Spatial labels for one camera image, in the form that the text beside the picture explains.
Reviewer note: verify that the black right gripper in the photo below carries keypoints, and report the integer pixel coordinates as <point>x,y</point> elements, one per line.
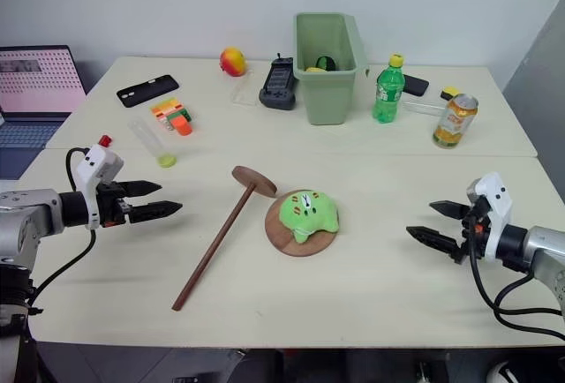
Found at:
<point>474,235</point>

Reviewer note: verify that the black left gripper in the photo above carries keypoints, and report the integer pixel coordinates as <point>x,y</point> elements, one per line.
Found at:
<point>110,211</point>

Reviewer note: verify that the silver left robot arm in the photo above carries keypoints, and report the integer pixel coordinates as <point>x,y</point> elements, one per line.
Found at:
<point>31,220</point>

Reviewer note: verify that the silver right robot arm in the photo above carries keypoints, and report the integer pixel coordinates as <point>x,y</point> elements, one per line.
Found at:
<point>540,246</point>

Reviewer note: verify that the brown wooden stand with rod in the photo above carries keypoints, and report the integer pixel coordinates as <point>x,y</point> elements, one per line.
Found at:
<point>220,237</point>

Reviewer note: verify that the green frog toy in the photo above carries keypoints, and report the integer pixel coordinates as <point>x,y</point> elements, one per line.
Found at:
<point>309,215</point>

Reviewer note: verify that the round wooden plate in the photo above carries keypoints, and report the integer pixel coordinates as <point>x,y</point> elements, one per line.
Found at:
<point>304,248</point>

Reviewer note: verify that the clear tube with green cap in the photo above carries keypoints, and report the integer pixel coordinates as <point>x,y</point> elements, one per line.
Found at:
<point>152,142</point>

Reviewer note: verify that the small red block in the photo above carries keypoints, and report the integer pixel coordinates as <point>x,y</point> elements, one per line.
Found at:
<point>105,140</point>

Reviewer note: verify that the orange building block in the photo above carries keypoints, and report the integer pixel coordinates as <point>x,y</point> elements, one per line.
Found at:
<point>182,126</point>

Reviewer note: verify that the colourful building block stack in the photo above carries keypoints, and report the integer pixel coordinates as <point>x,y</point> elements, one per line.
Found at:
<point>167,111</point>

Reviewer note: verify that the orange drink can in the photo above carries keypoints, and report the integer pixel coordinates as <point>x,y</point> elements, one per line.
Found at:
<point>454,122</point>

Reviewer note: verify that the black phone case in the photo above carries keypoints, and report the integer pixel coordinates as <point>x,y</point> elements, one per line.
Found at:
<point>148,91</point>

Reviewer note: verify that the yellow and black sponge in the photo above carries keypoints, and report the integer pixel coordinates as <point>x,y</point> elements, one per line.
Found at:
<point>449,93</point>

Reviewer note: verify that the black phone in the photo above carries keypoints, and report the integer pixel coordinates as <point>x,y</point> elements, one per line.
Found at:
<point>417,85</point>

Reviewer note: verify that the green plastic soda bottle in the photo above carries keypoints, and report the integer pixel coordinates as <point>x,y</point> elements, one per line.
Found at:
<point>388,92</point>

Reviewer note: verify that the clear phone case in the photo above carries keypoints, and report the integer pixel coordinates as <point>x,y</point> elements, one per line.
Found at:
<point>245,92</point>

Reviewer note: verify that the open laptop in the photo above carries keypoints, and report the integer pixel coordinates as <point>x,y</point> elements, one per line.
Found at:
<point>35,87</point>

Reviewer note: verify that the white round object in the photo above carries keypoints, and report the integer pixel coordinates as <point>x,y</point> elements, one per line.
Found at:
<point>501,374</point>

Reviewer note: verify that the red yellow toy fruit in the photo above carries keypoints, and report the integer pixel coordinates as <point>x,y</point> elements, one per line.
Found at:
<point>233,62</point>

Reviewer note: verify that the green plastic bin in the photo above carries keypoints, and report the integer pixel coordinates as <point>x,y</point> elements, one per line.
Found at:
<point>326,96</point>

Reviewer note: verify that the black and green round object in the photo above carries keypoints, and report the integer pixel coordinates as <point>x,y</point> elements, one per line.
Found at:
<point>326,62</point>

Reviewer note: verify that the yellow object in bin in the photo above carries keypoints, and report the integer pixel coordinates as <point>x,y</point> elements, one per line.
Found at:
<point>314,69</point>

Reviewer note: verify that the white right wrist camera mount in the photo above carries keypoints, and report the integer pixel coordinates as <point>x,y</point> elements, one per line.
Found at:
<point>499,211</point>

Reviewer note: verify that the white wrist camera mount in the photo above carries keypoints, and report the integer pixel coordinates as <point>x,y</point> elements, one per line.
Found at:
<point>499,211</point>
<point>95,167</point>

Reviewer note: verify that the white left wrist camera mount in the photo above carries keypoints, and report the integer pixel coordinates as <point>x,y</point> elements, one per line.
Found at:
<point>95,167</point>

